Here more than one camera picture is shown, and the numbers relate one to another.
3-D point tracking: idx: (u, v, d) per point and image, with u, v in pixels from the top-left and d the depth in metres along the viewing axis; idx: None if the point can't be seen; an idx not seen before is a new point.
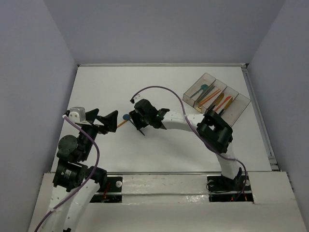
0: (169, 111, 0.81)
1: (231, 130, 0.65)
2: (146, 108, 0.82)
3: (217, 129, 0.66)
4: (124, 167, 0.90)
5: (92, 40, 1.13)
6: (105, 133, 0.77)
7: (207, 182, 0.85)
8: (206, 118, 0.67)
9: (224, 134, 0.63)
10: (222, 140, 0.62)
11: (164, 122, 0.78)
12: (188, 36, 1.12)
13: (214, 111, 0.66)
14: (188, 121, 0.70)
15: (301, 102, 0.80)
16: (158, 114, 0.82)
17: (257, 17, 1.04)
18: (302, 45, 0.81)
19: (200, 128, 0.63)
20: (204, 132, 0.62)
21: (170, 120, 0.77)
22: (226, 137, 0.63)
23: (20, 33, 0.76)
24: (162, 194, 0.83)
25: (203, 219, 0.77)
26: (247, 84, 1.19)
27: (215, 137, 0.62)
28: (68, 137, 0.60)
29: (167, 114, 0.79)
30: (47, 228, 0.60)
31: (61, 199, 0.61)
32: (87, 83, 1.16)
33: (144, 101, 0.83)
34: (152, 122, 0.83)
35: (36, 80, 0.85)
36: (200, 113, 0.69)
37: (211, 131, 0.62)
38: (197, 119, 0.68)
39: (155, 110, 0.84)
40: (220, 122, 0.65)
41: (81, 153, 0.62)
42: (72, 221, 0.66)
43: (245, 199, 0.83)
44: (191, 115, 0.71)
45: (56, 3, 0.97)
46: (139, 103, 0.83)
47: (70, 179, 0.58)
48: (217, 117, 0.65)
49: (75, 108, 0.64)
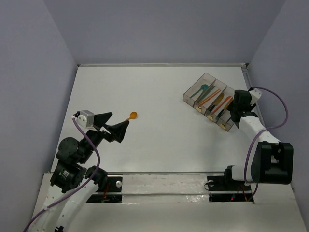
0: (256, 118, 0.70)
1: (289, 182, 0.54)
2: (241, 99, 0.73)
3: (276, 165, 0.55)
4: (124, 167, 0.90)
5: (92, 40, 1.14)
6: (110, 141, 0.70)
7: (206, 182, 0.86)
8: (276, 148, 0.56)
9: (276, 171, 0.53)
10: (268, 173, 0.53)
11: (242, 118, 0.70)
12: (188, 36, 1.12)
13: (292, 148, 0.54)
14: (259, 133, 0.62)
15: (301, 102, 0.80)
16: (245, 112, 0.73)
17: (257, 16, 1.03)
18: (301, 45, 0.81)
19: (262, 144, 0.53)
20: (263, 151, 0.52)
21: (248, 122, 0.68)
22: (275, 177, 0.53)
23: (21, 34, 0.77)
24: (162, 194, 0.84)
25: (202, 219, 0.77)
26: (247, 84, 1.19)
27: (267, 163, 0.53)
28: (70, 139, 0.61)
29: (251, 117, 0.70)
30: (38, 226, 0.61)
31: (56, 199, 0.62)
32: (88, 84, 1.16)
33: (245, 92, 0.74)
34: (233, 112, 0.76)
35: (36, 80, 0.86)
36: (276, 138, 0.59)
37: (269, 157, 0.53)
38: (268, 139, 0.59)
39: (248, 107, 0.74)
40: (287, 163, 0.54)
41: (79, 157, 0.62)
42: (66, 219, 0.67)
43: (245, 199, 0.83)
44: (268, 133, 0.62)
45: (56, 3, 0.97)
46: (241, 90, 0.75)
47: (67, 180, 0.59)
48: (288, 155, 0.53)
49: (84, 112, 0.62)
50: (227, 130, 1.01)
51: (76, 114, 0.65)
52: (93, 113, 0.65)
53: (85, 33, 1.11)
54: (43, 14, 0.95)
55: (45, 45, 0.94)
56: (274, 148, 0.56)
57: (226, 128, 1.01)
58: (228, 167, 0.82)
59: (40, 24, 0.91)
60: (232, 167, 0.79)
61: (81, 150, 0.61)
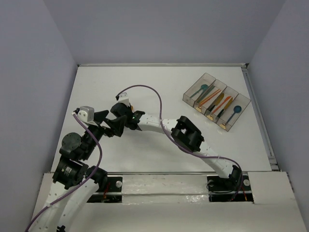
0: (144, 114, 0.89)
1: (201, 132, 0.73)
2: (122, 111, 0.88)
3: (187, 132, 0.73)
4: (124, 166, 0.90)
5: (92, 40, 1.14)
6: (110, 136, 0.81)
7: (207, 182, 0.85)
8: (179, 123, 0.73)
9: (194, 137, 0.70)
10: (192, 142, 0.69)
11: (140, 124, 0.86)
12: (188, 37, 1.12)
13: (186, 116, 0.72)
14: (162, 126, 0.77)
15: (301, 102, 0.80)
16: (134, 117, 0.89)
17: (257, 17, 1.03)
18: (301, 46, 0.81)
19: (173, 133, 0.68)
20: (177, 137, 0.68)
21: (146, 123, 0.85)
22: (196, 140, 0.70)
23: (20, 35, 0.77)
24: (162, 193, 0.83)
25: (202, 219, 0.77)
26: (247, 84, 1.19)
27: (186, 139, 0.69)
28: (73, 135, 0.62)
29: (143, 118, 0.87)
30: (40, 224, 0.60)
31: (59, 195, 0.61)
32: (88, 83, 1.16)
33: (119, 105, 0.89)
34: (128, 124, 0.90)
35: (36, 80, 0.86)
36: (173, 119, 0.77)
37: (183, 135, 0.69)
38: (171, 124, 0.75)
39: (131, 113, 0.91)
40: (192, 126, 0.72)
41: (82, 152, 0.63)
42: (67, 219, 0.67)
43: (246, 199, 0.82)
44: (166, 120, 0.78)
45: (56, 3, 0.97)
46: (114, 107, 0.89)
47: (70, 176, 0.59)
48: (188, 122, 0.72)
49: (85, 107, 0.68)
50: (227, 130, 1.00)
51: (76, 110, 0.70)
52: (92, 108, 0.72)
53: (85, 34, 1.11)
54: (43, 15, 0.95)
55: (45, 45, 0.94)
56: (179, 125, 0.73)
57: (226, 128, 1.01)
58: (220, 176, 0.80)
59: (40, 25, 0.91)
60: (224, 174, 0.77)
61: (84, 145, 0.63)
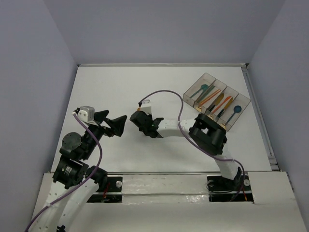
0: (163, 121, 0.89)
1: (224, 131, 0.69)
2: (142, 119, 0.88)
3: (209, 131, 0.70)
4: (124, 166, 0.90)
5: (92, 40, 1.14)
6: (109, 136, 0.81)
7: (207, 182, 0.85)
8: (199, 122, 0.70)
9: (218, 136, 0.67)
10: (216, 142, 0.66)
11: (159, 130, 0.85)
12: (188, 36, 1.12)
13: (204, 114, 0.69)
14: (180, 127, 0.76)
15: (301, 101, 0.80)
16: (153, 124, 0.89)
17: (257, 17, 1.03)
18: (301, 45, 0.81)
19: (193, 133, 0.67)
20: (198, 137, 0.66)
21: (165, 127, 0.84)
22: (220, 139, 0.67)
23: (20, 35, 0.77)
24: (162, 194, 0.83)
25: (201, 219, 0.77)
26: (247, 84, 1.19)
27: (208, 139, 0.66)
28: (73, 134, 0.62)
29: (162, 123, 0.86)
30: (40, 224, 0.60)
31: (59, 195, 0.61)
32: (88, 84, 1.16)
33: (139, 112, 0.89)
34: (147, 131, 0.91)
35: (36, 80, 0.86)
36: (191, 120, 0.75)
37: (203, 135, 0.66)
38: (189, 124, 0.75)
39: (150, 120, 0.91)
40: (214, 125, 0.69)
41: (83, 152, 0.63)
42: (67, 219, 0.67)
43: (246, 199, 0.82)
44: (184, 121, 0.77)
45: (56, 4, 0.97)
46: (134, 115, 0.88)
47: (70, 176, 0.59)
48: (208, 120, 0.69)
49: (85, 107, 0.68)
50: (227, 130, 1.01)
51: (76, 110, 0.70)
52: (92, 108, 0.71)
53: (84, 34, 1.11)
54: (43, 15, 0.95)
55: (45, 45, 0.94)
56: (199, 124, 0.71)
57: (226, 128, 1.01)
58: (224, 176, 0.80)
59: (40, 25, 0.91)
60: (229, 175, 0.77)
61: (84, 144, 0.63)
